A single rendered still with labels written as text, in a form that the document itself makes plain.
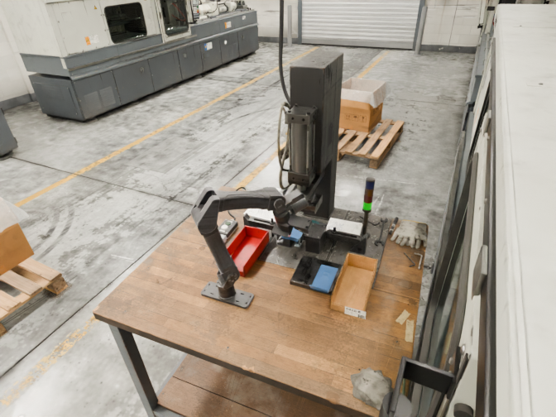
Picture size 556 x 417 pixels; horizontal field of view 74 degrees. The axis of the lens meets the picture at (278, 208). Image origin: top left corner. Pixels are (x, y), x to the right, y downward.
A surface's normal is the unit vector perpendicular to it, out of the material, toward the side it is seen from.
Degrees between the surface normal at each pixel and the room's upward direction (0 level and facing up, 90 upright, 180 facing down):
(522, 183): 0
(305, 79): 90
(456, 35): 90
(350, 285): 0
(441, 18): 90
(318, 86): 90
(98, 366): 0
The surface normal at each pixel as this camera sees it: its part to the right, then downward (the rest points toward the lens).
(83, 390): -0.04, -0.83
